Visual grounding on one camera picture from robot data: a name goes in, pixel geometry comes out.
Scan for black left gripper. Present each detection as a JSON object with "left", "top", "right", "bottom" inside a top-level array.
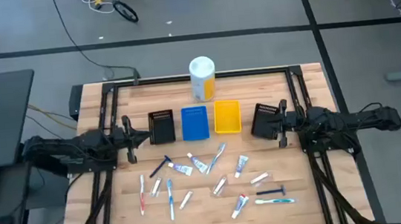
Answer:
[{"left": 109, "top": 111, "right": 154, "bottom": 166}]

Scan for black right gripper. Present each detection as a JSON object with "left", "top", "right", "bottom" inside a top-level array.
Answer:
[{"left": 258, "top": 96, "right": 304, "bottom": 151}]

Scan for white blue toothpaste tube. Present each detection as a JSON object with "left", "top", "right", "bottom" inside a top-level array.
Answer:
[
  {"left": 231, "top": 154, "right": 251, "bottom": 179},
  {"left": 167, "top": 159, "right": 195, "bottom": 179},
  {"left": 186, "top": 150, "right": 210, "bottom": 176}
]

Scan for silver nail clipper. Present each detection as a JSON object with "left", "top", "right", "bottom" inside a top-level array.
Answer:
[
  {"left": 248, "top": 171, "right": 271, "bottom": 186},
  {"left": 147, "top": 176, "right": 165, "bottom": 199},
  {"left": 209, "top": 175, "right": 229, "bottom": 197},
  {"left": 177, "top": 190, "right": 196, "bottom": 211}
]

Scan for black basket with toothbrushes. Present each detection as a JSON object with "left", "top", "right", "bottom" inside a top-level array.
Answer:
[{"left": 247, "top": 100, "right": 284, "bottom": 143}]

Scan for black basket with toothpaste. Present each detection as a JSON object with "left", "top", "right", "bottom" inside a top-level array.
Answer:
[{"left": 146, "top": 108, "right": 177, "bottom": 146}]

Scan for yellow plastic basket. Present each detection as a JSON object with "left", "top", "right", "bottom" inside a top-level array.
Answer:
[{"left": 212, "top": 97, "right": 244, "bottom": 136}]

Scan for blue plastic basket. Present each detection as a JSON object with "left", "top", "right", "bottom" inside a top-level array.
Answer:
[{"left": 179, "top": 105, "right": 212, "bottom": 143}]

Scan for white yellow wipes canister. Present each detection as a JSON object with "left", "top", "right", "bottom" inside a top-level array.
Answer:
[{"left": 187, "top": 54, "right": 220, "bottom": 104}]

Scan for dark grey desk top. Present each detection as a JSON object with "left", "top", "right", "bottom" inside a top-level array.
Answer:
[{"left": 0, "top": 68, "right": 45, "bottom": 170}]

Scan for long black floor cable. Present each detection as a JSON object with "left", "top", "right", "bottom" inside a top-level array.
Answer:
[{"left": 50, "top": 0, "right": 143, "bottom": 93}]

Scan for black table corner bracket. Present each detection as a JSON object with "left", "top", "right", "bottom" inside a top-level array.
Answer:
[{"left": 65, "top": 83, "right": 87, "bottom": 122}]

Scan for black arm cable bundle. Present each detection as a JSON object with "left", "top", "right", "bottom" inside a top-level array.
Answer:
[
  {"left": 57, "top": 168, "right": 120, "bottom": 224},
  {"left": 307, "top": 145, "right": 376, "bottom": 224}
]

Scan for thin yellow cable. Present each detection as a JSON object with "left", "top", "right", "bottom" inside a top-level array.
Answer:
[{"left": 27, "top": 99, "right": 79, "bottom": 135}]

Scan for black coiled cable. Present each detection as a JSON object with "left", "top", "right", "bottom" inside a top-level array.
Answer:
[{"left": 111, "top": 0, "right": 140, "bottom": 26}]

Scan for white cable bundle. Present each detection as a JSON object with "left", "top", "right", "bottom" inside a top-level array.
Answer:
[{"left": 75, "top": 0, "right": 117, "bottom": 18}]

